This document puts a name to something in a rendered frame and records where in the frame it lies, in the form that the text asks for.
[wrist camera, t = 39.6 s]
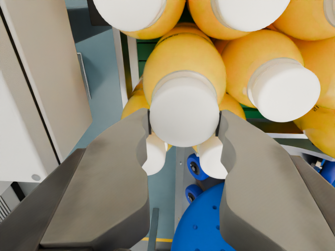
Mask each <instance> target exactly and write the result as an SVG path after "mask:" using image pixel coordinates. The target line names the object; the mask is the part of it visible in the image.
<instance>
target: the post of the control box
mask: <svg viewBox="0 0 335 251"><path fill-rule="evenodd" d="M66 9H67V13H68V17H69V21H70V26H71V30H72V34H73V38H74V43H75V44H76V43H78V42H80V41H83V40H85V39H88V38H90V37H93V36H95V35H97V34H100V33H102V32H105V31H107V30H110V29H112V26H92V25H91V20H90V14H89V9H88V6H87V5H85V6H68V7H66Z"/></svg>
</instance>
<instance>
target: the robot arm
mask: <svg viewBox="0 0 335 251"><path fill-rule="evenodd" d="M149 134H152V127H151V124H150V109H146V108H140V109H138V110H137V111H135V112H133V113H132V114H130V115H128V116H127V117H125V118H123V119H122V120H120V121H118V122H117V123H115V124H113V125H112V126H110V127H109V128H107V129H106V130H104V131H103V132H102V133H101V134H99V135H98V136H97V137H96V138H95V139H94V140H93V141H92V142H91V143H89V144H88V145H87V146H86V147H85V148H77V149H76V150H75V151H74V152H73V153H72V154H71V155H69V156H68V157H67V158H66V159H65V160H64V161H63V162H62V163H61V164H60V165H59V166H58V167H57V168H56V169H55V170H54V171H52V172H51V173H50V174H49V175H48V176H47V177H46V178H45V179H44V180H43V181H42V182H41V183H40V184H39V185H38V186H37V187H36V188H34V189H33V190H32V191H31V192H30V193H29V194H28V195H27V196H26V197H25V198H24V199H23V200H22V201H21V202H20V203H19V204H18V205H17V206H16V207H15V208H14V209H13V210H12V211H11V212H10V213H9V214H8V215H7V216H6V217H5V219H4V220H3V221H2V222H1V223H0V251H131V250H130V248H131V247H133V246H134V245H135V244H136V243H138V242H139V241H140V240H142V239H143V238H144V237H145V236H146V235H147V234H148V232H149V230H150V200H149V187H148V175H147V173H146V172H145V171H144V170H143V168H142V166H143V165H144V163H145V162H146V161H147V158H148V156H147V143H146V139H147V138H148V136H149ZM215 136H217V137H218V138H219V140H220V141H221V142H222V144H223V147H222V153H221V158H220V162H221V164H222V165H223V166H224V168H225V169H226V171H227V173H228V174H227V175H226V178H225V182H224V187H223V192H222V197H221V202H220V206H219V223H220V234H221V236H222V238H223V239H224V240H225V241H226V242H227V243H228V244H229V245H230V246H231V247H233V248H234V249H235V250H236V251H335V188H334V187H333V186H332V185H331V184H330V183H329V182H328V181H327V180H326V179H324V178H323V177H322V176H321V175H320V174H319V173H318V172H317V171H316V170H315V169H313V168H312V167H311V166H310V165H309V164H308V163H307V162H306V161H305V160H304V159H302V158H301V157H300V156H298V155H290V154H289V153H288V152H287V151H286V150H285V149H284V148H283V147H282V146H281V145H280V144H278V143H277V142H276V141H275V140H274V139H273V138H271V137H270V136H269V135H267V134H266V133H265V132H263V131H262V130H260V129H259V128H257V127H255V126H254V125H252V124H250V123H249V122H247V121H246V120H244V119H243V118H241V117H239V116H238V115H236V114H234V113H233V112H231V111H229V110H221V111H219V122H218V126H217V128H216V130H215Z"/></svg>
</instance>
